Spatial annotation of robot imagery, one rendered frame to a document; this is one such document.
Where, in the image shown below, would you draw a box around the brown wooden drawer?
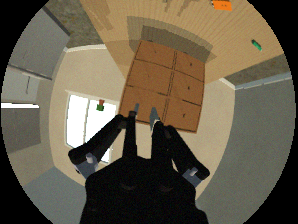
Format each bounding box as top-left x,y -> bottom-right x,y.
120,88 -> 166,122
135,41 -> 175,69
127,61 -> 172,95
163,98 -> 200,131
169,72 -> 203,105
174,51 -> 204,82

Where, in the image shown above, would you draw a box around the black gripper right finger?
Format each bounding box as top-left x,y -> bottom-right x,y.
149,107 -> 210,192

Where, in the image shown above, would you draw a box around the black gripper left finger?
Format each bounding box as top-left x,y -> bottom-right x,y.
68,103 -> 140,190

